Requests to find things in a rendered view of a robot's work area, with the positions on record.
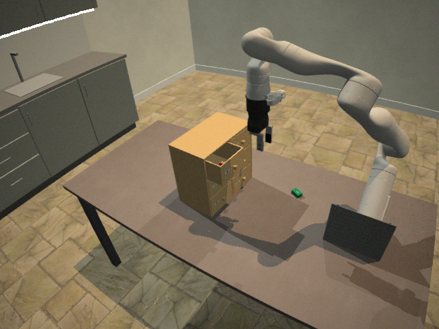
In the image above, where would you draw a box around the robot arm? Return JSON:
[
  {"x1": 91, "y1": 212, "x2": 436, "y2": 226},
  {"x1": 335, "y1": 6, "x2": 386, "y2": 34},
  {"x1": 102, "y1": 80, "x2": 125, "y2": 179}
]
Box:
[{"x1": 241, "y1": 27, "x2": 410, "y2": 221}]

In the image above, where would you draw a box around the wooden drawer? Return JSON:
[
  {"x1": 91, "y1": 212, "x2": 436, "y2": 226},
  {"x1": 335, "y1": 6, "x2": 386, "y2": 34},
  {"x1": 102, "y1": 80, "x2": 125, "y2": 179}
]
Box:
[
  {"x1": 208, "y1": 180, "x2": 227, "y2": 198},
  {"x1": 205, "y1": 142, "x2": 244, "y2": 186},
  {"x1": 233, "y1": 145, "x2": 251, "y2": 177},
  {"x1": 233, "y1": 163, "x2": 251, "y2": 194},
  {"x1": 230, "y1": 127, "x2": 251, "y2": 148},
  {"x1": 210, "y1": 181, "x2": 233, "y2": 215}
]

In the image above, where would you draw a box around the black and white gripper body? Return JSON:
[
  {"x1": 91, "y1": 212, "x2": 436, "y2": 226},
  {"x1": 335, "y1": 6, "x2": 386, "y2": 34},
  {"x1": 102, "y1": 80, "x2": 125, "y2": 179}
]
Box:
[{"x1": 246, "y1": 82, "x2": 286, "y2": 134}]

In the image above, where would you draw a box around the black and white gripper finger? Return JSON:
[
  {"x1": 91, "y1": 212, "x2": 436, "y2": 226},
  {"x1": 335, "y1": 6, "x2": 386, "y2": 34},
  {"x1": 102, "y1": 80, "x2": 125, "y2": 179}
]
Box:
[
  {"x1": 265, "y1": 125, "x2": 273, "y2": 143},
  {"x1": 250, "y1": 132, "x2": 263, "y2": 151}
]

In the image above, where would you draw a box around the small brown wooden chest of drawers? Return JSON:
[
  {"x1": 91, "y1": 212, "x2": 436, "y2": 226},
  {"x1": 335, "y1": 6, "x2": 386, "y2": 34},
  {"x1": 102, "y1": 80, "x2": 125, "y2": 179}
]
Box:
[{"x1": 168, "y1": 112, "x2": 248, "y2": 217}]

